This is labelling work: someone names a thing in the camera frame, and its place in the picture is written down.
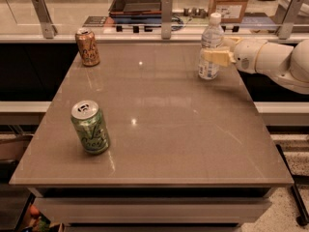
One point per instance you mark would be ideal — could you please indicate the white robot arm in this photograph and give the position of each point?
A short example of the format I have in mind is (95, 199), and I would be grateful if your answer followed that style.
(287, 66)

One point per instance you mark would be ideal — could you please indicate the metal railing bracket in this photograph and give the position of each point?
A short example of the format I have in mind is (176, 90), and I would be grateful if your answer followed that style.
(49, 30)
(286, 18)
(166, 18)

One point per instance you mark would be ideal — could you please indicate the right metal railing bracket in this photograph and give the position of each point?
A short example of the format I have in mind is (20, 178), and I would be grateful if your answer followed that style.
(286, 18)

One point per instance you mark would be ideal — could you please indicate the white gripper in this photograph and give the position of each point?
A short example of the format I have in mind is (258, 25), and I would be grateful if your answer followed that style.
(247, 57)

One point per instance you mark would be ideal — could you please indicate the green soda can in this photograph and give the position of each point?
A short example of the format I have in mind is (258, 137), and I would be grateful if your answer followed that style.
(90, 127)

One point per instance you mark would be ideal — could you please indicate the open dark tray box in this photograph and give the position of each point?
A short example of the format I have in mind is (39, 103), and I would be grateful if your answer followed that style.
(135, 8)

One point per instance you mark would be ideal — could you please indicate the orange soda can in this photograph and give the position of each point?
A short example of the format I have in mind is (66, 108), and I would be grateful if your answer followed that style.
(87, 46)

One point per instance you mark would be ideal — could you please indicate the middle metal railing bracket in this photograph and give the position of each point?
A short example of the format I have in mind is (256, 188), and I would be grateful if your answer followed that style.
(166, 18)

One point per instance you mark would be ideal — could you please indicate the clear plastic water bottle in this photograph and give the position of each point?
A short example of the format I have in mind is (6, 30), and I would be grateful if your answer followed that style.
(212, 37)

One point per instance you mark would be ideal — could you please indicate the brown cardboard box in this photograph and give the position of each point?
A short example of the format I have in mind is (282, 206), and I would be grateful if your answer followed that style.
(232, 11)

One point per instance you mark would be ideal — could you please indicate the left metal railing bracket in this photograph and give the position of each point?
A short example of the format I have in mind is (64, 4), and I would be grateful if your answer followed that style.
(49, 30)

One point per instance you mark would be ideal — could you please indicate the grey table drawer cabinet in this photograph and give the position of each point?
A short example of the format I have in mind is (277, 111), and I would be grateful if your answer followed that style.
(201, 211)

